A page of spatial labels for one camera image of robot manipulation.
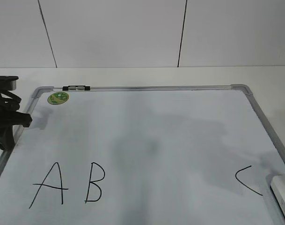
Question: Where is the white whiteboard eraser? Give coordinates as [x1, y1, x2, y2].
[270, 175, 285, 217]

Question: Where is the black silver hanging clip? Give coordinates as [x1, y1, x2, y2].
[62, 85, 90, 91]

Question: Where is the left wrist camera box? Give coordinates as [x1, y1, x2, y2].
[0, 76, 19, 91]

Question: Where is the round green magnet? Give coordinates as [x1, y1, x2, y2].
[47, 91, 69, 105]

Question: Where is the white board with aluminium frame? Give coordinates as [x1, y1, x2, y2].
[0, 84, 285, 225]

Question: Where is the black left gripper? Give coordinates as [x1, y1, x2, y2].
[0, 90, 32, 150]

